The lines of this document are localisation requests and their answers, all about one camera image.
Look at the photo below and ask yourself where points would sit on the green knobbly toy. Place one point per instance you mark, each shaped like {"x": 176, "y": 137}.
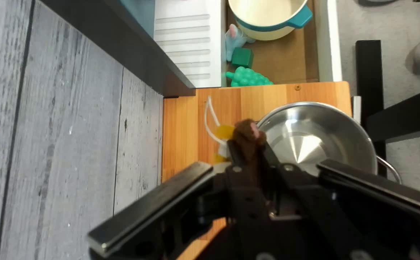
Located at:
{"x": 247, "y": 77}

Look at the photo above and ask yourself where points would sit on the green square toy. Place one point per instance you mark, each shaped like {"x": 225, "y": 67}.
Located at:
{"x": 242, "y": 57}

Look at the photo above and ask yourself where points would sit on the white toy sink unit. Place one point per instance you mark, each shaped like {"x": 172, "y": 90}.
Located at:
{"x": 186, "y": 44}

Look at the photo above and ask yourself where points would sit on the brown yellow plush toy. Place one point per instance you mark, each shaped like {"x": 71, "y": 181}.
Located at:
{"x": 247, "y": 138}

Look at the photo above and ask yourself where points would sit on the wooden kitchen countertop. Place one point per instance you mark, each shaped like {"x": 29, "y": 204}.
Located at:
{"x": 185, "y": 137}

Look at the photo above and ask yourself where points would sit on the pale blue toy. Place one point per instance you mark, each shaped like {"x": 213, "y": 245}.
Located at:
{"x": 232, "y": 41}

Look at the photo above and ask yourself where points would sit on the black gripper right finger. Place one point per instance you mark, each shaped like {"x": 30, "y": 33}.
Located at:
{"x": 362, "y": 183}

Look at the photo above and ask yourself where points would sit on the black kitchen frame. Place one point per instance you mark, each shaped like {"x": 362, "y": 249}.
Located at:
{"x": 137, "y": 53}

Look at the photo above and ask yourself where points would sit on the stainless steel pot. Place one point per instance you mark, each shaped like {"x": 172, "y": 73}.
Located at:
{"x": 314, "y": 135}

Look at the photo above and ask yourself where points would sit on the grey wood-look back panel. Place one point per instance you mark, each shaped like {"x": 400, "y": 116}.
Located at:
{"x": 50, "y": 121}

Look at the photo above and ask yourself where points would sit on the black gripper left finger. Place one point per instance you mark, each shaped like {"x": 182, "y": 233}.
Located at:
{"x": 170, "y": 193}

